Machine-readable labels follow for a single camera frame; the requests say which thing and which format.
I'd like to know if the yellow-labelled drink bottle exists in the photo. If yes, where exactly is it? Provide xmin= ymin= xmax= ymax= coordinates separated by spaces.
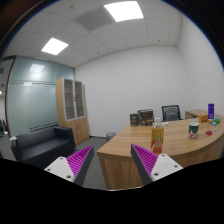
xmin=150 ymin=117 xmax=165 ymax=155

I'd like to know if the wooden side cabinet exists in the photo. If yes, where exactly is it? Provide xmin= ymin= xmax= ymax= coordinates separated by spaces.
xmin=184 ymin=109 xmax=209 ymax=121

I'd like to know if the black leather sofa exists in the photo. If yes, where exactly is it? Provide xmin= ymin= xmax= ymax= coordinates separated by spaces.
xmin=9 ymin=125 xmax=77 ymax=169

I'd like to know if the large dark brown box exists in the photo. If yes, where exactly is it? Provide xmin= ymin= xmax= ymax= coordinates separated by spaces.
xmin=137 ymin=108 xmax=155 ymax=127

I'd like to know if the wooden glass-door cabinet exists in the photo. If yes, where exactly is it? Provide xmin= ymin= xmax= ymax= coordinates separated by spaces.
xmin=54 ymin=77 xmax=90 ymax=146

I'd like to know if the small dark brown box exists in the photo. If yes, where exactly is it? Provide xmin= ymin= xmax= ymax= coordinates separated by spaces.
xmin=129 ymin=113 xmax=139 ymax=127

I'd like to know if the grey waste bin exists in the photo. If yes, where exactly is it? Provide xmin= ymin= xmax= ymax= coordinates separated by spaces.
xmin=105 ymin=131 xmax=117 ymax=142

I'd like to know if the grey ceiling air vent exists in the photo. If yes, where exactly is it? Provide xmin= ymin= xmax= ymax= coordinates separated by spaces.
xmin=74 ymin=7 xmax=114 ymax=32

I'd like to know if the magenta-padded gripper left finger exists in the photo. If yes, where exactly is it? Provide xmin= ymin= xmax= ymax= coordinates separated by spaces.
xmin=44 ymin=144 xmax=95 ymax=187

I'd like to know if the large square ceiling light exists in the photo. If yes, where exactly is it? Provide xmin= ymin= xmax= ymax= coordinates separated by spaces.
xmin=103 ymin=0 xmax=145 ymax=23

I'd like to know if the black mesh office chair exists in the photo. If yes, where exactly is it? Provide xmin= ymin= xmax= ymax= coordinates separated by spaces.
xmin=161 ymin=104 xmax=183 ymax=122

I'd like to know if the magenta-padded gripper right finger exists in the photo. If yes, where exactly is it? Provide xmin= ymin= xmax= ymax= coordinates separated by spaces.
xmin=130 ymin=143 xmax=184 ymax=186

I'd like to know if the purple upright box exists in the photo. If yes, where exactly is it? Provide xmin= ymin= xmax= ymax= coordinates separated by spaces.
xmin=207 ymin=103 xmax=215 ymax=120

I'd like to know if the green and white mug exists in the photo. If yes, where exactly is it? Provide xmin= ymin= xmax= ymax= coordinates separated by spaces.
xmin=188 ymin=121 xmax=200 ymax=140

